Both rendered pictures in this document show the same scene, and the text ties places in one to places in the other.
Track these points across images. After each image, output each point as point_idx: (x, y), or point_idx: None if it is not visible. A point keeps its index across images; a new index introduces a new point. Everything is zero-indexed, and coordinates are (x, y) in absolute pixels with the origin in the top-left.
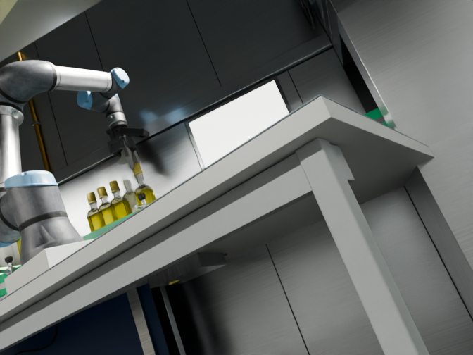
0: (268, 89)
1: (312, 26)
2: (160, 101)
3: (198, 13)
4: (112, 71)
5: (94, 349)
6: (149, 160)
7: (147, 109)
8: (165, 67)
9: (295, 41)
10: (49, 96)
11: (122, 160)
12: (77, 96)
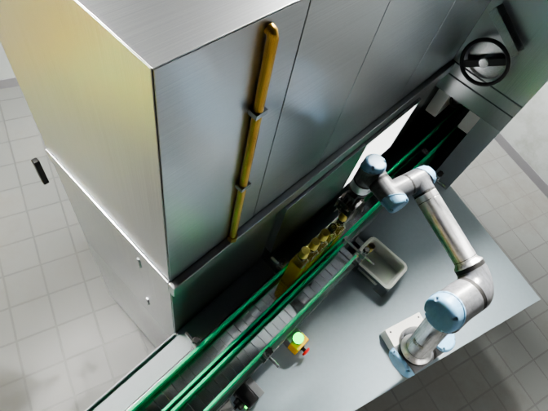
0: (411, 109)
1: (465, 74)
2: (362, 121)
3: (449, 15)
4: (434, 181)
5: None
6: (327, 184)
7: (350, 131)
8: (391, 82)
9: (443, 64)
10: (276, 132)
11: (349, 218)
12: (397, 206)
